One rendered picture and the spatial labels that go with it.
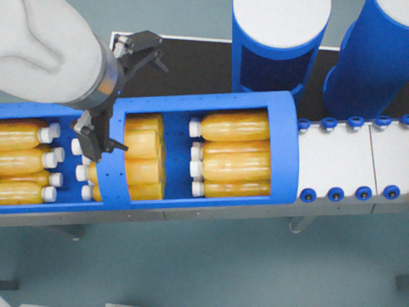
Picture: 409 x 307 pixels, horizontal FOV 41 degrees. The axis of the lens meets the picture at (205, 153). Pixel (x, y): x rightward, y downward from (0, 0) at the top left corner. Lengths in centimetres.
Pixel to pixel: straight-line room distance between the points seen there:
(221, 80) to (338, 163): 103
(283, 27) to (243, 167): 46
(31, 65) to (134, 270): 203
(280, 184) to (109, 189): 40
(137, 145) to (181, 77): 121
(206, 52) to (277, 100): 125
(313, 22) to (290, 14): 7
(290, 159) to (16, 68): 86
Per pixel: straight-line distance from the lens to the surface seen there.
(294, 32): 158
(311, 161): 157
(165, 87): 247
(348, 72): 205
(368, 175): 159
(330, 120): 156
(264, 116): 136
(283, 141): 125
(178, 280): 244
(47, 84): 52
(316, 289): 246
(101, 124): 75
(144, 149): 130
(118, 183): 129
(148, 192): 138
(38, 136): 145
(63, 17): 51
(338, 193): 151
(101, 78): 60
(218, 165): 131
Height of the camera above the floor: 243
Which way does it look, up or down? 75 degrees down
